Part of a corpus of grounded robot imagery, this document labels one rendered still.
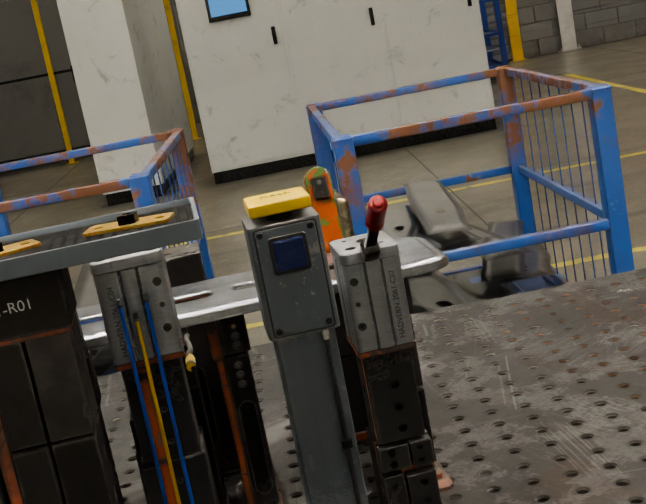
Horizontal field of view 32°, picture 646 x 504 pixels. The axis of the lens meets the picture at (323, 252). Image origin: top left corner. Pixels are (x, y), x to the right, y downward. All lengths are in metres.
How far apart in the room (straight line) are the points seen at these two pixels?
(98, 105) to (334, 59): 1.94
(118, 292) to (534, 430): 0.66
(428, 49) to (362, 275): 8.10
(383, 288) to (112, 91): 8.05
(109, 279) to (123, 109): 8.04
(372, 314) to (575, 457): 0.40
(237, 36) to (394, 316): 7.98
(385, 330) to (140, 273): 0.28
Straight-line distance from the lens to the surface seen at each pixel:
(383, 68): 9.25
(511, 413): 1.67
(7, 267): 1.02
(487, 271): 3.58
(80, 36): 9.26
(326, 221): 1.56
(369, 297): 1.25
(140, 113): 9.21
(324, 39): 9.20
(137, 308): 1.21
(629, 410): 1.64
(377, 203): 1.11
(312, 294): 1.06
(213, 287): 1.46
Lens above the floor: 1.34
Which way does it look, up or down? 13 degrees down
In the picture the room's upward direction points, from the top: 11 degrees counter-clockwise
